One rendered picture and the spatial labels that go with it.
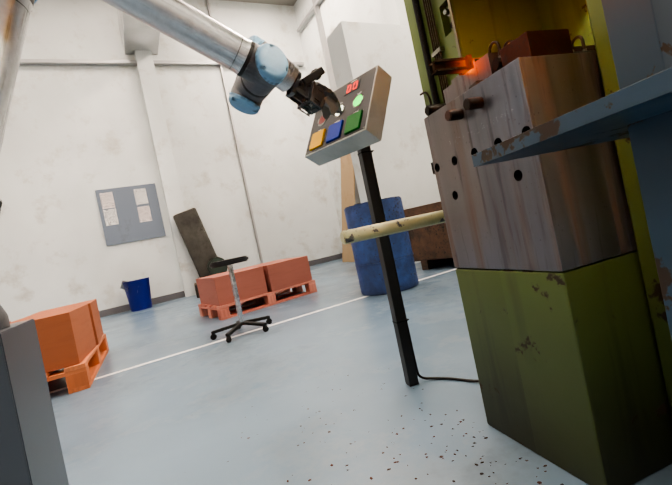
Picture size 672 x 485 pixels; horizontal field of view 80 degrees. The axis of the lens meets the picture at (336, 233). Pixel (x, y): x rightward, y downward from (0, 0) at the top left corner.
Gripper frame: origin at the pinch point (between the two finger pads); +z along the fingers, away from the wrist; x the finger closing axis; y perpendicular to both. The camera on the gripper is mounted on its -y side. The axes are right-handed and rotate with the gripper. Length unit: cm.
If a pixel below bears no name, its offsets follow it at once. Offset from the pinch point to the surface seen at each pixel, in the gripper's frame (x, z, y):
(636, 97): 87, -29, 56
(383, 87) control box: 7.0, 12.1, -14.3
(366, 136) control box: 4.4, 10.6, 6.4
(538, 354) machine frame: 54, 32, 72
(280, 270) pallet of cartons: -284, 168, -16
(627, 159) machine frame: 75, 22, 31
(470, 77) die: 46.5, 5.8, 6.8
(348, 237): 2.5, 12.5, 42.8
